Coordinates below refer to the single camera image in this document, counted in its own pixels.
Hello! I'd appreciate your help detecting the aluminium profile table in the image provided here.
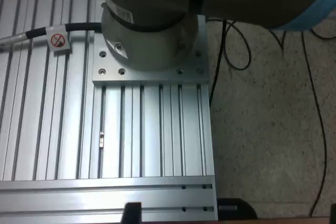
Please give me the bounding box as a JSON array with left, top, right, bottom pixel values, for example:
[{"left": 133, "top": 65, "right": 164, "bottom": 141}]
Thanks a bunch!
[{"left": 0, "top": 0, "right": 219, "bottom": 221}]

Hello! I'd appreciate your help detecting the white warning tag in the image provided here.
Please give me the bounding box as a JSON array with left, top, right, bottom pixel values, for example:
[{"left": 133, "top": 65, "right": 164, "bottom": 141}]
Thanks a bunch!
[{"left": 46, "top": 26, "right": 72, "bottom": 51}]

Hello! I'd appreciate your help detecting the thin black floor cable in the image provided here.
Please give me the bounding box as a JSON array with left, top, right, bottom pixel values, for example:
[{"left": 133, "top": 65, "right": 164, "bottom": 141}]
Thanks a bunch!
[{"left": 300, "top": 31, "right": 328, "bottom": 216}]

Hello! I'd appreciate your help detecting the looped black floor cable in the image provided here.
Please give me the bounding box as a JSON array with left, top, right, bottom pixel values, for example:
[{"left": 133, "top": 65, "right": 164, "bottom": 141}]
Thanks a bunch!
[{"left": 204, "top": 18, "right": 288, "bottom": 71}]

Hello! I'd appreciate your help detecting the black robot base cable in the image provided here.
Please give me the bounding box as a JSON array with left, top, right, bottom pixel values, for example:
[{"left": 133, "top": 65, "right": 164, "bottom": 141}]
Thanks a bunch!
[{"left": 0, "top": 22, "right": 103, "bottom": 47}]

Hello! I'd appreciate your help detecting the black hanging cable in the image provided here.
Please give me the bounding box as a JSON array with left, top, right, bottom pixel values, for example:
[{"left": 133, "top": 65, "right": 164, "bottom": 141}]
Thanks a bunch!
[{"left": 208, "top": 18, "right": 228, "bottom": 103}]

